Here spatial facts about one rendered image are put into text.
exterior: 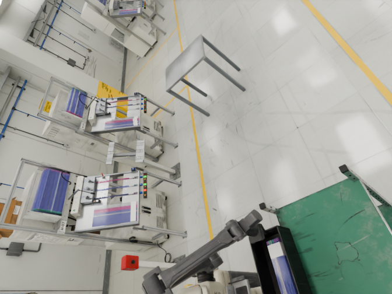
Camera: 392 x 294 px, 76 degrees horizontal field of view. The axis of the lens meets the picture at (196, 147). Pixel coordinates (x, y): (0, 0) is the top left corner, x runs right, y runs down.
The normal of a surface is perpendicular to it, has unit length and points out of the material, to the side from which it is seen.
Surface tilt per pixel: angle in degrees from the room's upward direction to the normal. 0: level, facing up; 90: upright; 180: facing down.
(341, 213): 0
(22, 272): 90
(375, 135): 0
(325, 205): 0
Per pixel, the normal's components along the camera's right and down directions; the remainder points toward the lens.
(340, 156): -0.72, -0.34
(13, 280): 0.68, -0.50
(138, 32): 0.12, 0.79
